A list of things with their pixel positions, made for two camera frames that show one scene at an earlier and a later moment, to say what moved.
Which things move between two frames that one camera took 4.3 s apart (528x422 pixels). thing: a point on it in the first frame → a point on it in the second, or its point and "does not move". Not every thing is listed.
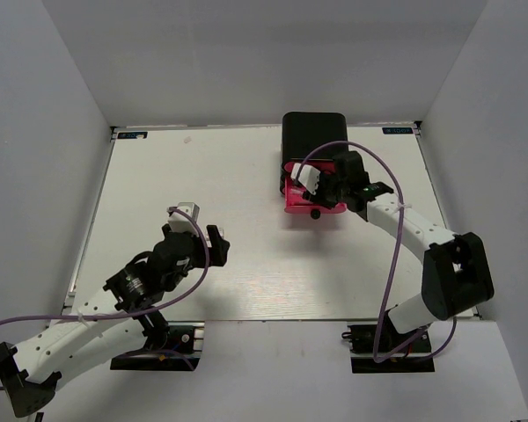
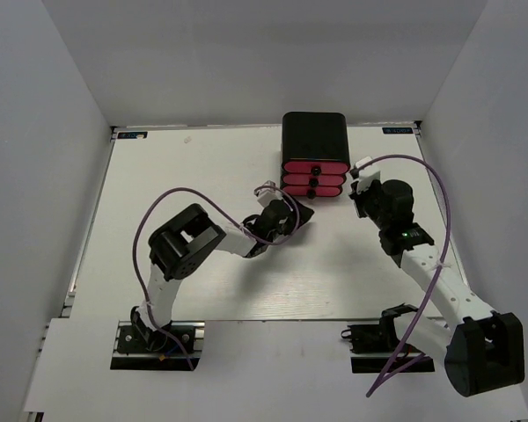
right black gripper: [324, 177] → [376, 186]
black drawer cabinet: [304, 132] does not move
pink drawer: [323, 166] does not move
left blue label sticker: [132, 134] does not move
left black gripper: [219, 247] → [304, 214]
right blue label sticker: [397, 130] does not move
